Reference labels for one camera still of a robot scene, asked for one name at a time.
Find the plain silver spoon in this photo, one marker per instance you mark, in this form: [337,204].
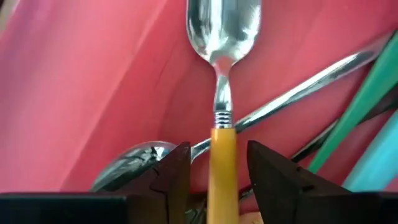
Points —
[295,93]

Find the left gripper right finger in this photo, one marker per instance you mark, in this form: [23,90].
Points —
[280,186]

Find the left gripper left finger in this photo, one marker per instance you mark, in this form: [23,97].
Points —
[168,186]

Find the pink plastic bin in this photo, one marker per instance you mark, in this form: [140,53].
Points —
[62,93]

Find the dark metal spoon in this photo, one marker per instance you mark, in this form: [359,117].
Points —
[314,144]

